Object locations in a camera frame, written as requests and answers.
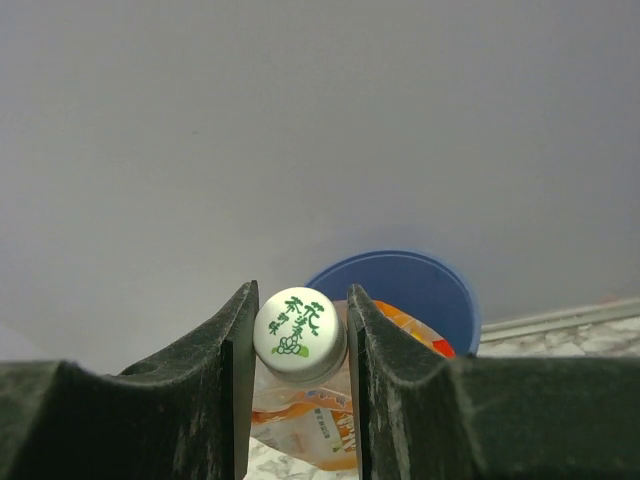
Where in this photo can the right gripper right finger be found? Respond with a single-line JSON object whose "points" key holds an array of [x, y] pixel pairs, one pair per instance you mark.
{"points": [[419, 415]]}

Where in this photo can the large crushed orange-label bottle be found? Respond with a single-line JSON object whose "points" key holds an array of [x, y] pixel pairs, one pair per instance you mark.
{"points": [[302, 402]]}

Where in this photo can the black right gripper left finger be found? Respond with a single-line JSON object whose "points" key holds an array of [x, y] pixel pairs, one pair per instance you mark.
{"points": [[181, 413]]}

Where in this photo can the blue plastic bin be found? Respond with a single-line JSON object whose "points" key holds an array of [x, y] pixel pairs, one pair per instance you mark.
{"points": [[420, 285]]}

